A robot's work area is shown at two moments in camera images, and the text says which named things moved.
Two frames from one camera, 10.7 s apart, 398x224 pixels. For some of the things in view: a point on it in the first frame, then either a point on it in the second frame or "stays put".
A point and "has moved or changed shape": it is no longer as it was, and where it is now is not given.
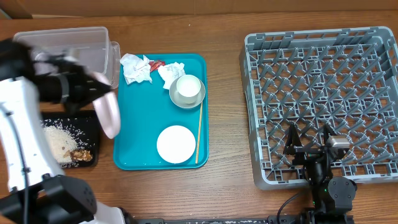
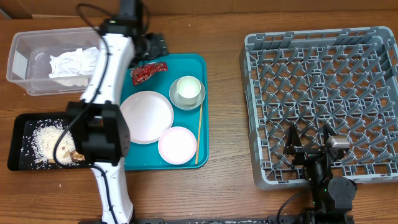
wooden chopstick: (199, 133) stays put
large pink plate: (107, 107) has moved or changed shape
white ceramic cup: (188, 88) stays put
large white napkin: (135, 69) has moved or changed shape
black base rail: (317, 214) stays put
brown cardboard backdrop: (64, 8) stays put
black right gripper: (308, 151) stays put
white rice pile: (61, 144) stays put
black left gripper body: (71, 91) to (152, 48)
